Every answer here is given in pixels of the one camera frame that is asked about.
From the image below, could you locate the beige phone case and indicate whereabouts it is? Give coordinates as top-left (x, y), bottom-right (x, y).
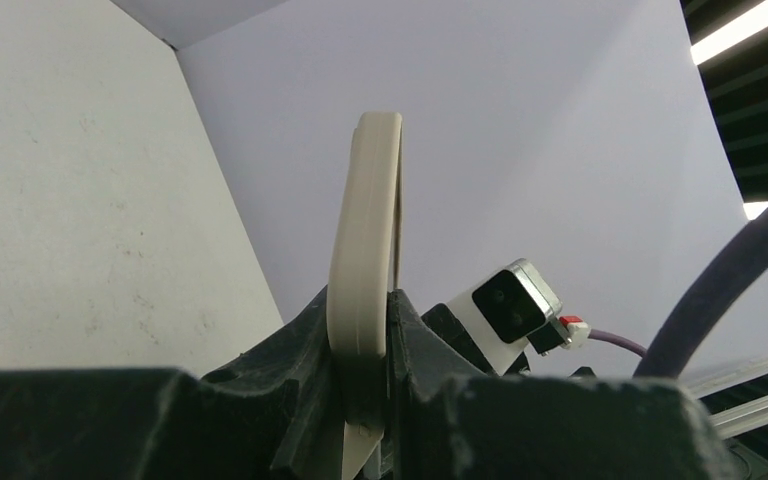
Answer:
top-left (326, 112), bottom-right (403, 479)

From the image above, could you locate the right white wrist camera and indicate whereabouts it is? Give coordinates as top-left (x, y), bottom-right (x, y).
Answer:
top-left (443, 258), bottom-right (591, 376)

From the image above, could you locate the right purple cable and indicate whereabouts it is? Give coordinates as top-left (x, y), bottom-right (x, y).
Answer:
top-left (587, 328), bottom-right (650, 360)

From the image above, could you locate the aluminium table frame rail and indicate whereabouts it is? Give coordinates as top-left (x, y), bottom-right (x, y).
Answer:
top-left (685, 357), bottom-right (768, 439)

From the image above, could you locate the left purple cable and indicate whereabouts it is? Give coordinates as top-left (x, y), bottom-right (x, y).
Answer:
top-left (632, 168), bottom-right (768, 380)

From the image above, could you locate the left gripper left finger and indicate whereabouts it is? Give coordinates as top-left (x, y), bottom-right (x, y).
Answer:
top-left (0, 294), bottom-right (343, 479)

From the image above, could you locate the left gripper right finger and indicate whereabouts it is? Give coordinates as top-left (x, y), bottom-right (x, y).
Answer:
top-left (387, 290), bottom-right (740, 479)

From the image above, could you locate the purple cable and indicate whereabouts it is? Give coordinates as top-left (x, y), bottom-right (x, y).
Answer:
top-left (587, 328), bottom-right (650, 360)
top-left (632, 168), bottom-right (768, 380)

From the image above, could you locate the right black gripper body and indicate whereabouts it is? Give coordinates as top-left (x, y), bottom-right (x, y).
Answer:
top-left (421, 303), bottom-right (499, 377)

